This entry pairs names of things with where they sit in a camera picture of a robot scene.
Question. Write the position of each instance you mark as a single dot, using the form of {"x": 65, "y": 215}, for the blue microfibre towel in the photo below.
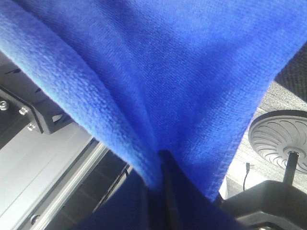
{"x": 143, "y": 76}

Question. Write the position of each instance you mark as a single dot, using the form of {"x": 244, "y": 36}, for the black chair base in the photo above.
{"x": 280, "y": 137}

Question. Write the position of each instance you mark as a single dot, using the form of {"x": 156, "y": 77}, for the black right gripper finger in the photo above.
{"x": 186, "y": 207}

